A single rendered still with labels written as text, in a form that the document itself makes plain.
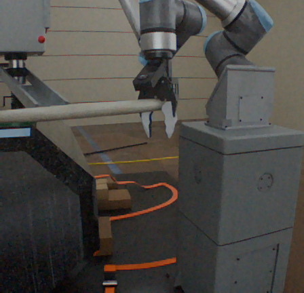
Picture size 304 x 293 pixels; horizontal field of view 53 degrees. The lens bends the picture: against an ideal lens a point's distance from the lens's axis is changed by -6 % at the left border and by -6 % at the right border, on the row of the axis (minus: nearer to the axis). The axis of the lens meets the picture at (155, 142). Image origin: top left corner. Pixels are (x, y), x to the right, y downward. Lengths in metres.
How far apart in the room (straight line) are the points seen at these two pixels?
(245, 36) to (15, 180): 1.10
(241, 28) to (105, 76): 5.76
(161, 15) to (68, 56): 6.11
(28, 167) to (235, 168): 0.80
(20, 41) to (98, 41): 5.61
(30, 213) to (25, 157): 0.24
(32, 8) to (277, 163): 1.19
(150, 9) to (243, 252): 0.99
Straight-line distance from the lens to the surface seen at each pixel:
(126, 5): 1.14
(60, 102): 1.16
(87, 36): 6.95
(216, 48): 1.43
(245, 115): 1.32
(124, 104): 0.69
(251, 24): 1.37
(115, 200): 2.56
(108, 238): 1.93
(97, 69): 6.94
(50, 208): 1.37
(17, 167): 1.32
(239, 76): 1.29
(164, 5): 0.80
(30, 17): 1.45
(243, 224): 1.30
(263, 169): 1.26
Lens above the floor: 1.07
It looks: 12 degrees down
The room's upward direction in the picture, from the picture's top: straight up
